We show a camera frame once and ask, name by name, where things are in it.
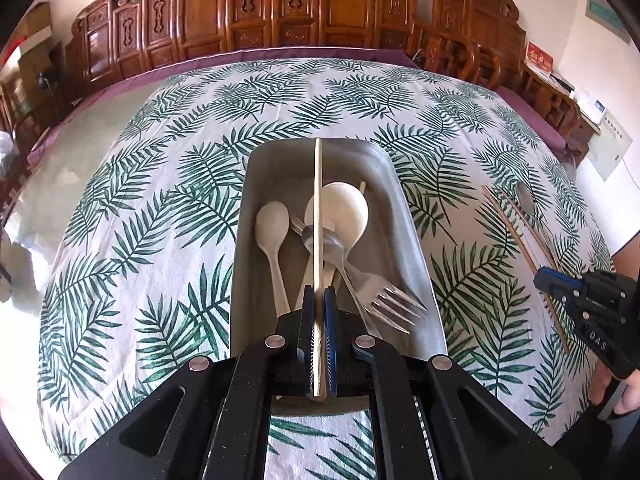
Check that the white wall panel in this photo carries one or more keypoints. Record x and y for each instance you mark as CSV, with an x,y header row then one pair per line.
x,y
611,150

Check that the green wall sign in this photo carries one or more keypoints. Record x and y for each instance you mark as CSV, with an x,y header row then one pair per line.
x,y
607,15

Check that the metal fork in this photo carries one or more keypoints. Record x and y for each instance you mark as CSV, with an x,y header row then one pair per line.
x,y
390,302

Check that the leaf print tablecloth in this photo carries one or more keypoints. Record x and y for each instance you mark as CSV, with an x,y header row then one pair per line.
x,y
175,160

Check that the white desk device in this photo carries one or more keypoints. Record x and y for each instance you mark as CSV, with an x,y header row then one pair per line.
x,y
590,106

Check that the grey metal tray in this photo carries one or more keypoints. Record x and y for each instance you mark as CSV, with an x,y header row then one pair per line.
x,y
280,170

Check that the white plastic bag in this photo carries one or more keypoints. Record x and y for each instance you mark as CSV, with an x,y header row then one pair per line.
x,y
4,146

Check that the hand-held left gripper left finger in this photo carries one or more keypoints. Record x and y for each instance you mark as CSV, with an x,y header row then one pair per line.
x,y
310,312

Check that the cardboard box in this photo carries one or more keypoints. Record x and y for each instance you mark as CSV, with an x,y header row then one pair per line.
x,y
39,20

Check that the brown wooden chopstick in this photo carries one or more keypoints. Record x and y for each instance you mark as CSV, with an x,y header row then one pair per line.
x,y
525,232
505,225

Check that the dark wooden dresser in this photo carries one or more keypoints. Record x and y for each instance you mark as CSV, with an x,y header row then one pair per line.
x,y
35,85

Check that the metal spoon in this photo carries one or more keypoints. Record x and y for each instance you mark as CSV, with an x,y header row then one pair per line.
x,y
330,247
526,200

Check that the carved wooden chair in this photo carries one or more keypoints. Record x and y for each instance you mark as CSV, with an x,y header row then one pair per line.
x,y
470,60

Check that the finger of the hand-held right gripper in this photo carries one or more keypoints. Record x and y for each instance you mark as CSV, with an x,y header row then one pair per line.
x,y
577,310
550,279

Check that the carved wooden bench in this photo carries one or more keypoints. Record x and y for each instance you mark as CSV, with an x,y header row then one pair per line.
x,y
250,10

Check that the red box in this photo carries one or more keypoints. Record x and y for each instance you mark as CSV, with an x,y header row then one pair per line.
x,y
539,59

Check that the person's right hand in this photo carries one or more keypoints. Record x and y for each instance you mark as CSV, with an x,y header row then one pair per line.
x,y
631,390

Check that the wooden spatula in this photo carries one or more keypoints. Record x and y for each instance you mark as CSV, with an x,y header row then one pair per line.
x,y
317,210

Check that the small black fan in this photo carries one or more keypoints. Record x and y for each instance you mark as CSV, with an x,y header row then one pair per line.
x,y
47,81

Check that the white plastic spoon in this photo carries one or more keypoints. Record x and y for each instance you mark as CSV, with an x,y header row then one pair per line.
x,y
272,225

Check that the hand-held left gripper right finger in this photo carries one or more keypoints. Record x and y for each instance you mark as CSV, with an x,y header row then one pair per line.
x,y
331,320

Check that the white rice paddle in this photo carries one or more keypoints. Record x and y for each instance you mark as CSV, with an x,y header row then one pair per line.
x,y
345,210

